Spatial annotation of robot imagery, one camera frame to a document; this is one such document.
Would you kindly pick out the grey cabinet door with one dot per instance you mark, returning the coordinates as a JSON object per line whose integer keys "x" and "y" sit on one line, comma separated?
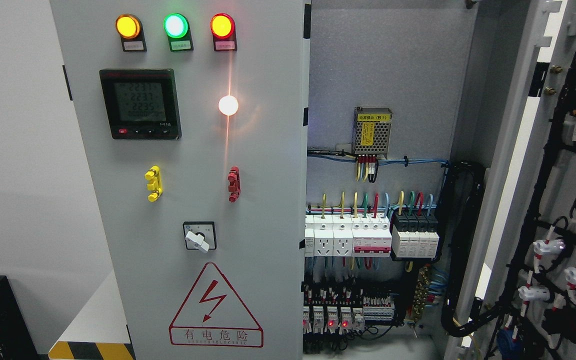
{"x": 530, "y": 210}
{"x": 258, "y": 236}

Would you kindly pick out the green indicator lamp left door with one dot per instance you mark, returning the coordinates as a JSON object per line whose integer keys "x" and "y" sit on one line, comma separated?
{"x": 179, "y": 36}

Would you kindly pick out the yellow indicator lamp left door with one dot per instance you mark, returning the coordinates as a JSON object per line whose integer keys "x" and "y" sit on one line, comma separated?
{"x": 131, "y": 33}

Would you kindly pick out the white socket breaker row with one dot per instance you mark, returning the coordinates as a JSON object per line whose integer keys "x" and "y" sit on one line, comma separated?
{"x": 347, "y": 235}

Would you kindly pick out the relay terminal row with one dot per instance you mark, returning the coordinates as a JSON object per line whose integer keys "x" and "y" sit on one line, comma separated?
{"x": 341, "y": 309}

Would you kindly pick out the black digital power meter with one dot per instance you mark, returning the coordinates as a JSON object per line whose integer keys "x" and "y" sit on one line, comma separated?
{"x": 141, "y": 104}

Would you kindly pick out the red electric hazard warning sticker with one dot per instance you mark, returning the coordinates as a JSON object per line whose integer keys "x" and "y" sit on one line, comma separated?
{"x": 213, "y": 314}

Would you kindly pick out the red terminal connector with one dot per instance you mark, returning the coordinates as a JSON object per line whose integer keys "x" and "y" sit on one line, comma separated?
{"x": 234, "y": 184}

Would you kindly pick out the metal mesh power supply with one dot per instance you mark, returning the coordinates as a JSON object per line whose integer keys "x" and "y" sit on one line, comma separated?
{"x": 372, "y": 129}

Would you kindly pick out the red indicator lamp left door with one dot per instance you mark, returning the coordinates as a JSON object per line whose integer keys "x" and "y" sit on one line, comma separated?
{"x": 223, "y": 30}

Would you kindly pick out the yellow terminal connector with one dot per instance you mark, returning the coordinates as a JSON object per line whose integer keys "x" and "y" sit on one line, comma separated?
{"x": 154, "y": 183}

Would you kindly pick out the black surge protector block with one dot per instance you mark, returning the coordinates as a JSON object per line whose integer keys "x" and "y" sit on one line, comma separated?
{"x": 414, "y": 237}

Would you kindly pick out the grey cabinet body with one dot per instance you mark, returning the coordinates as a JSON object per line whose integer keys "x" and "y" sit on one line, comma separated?
{"x": 455, "y": 74}

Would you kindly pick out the white glowing indicator lamp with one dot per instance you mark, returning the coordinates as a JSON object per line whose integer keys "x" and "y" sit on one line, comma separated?
{"x": 228, "y": 105}

